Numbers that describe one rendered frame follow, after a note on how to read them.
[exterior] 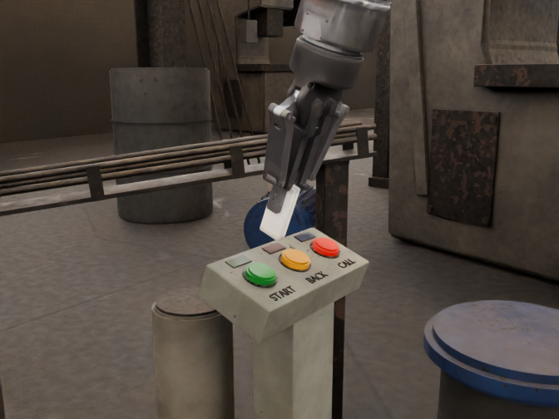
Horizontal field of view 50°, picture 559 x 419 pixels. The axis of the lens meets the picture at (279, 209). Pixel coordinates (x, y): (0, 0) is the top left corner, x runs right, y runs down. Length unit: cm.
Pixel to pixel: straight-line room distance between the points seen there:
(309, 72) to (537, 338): 64
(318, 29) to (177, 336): 47
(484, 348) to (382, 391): 75
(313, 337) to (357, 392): 90
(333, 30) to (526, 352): 62
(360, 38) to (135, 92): 287
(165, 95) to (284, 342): 270
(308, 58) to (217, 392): 52
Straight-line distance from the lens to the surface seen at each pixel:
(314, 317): 82
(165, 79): 340
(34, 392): 183
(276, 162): 66
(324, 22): 62
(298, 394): 84
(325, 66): 63
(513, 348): 103
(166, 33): 501
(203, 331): 87
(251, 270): 75
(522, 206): 269
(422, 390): 176
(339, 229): 118
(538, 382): 97
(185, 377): 90
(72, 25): 881
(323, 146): 71
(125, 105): 349
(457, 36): 284
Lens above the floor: 85
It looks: 13 degrees down
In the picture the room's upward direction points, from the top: straight up
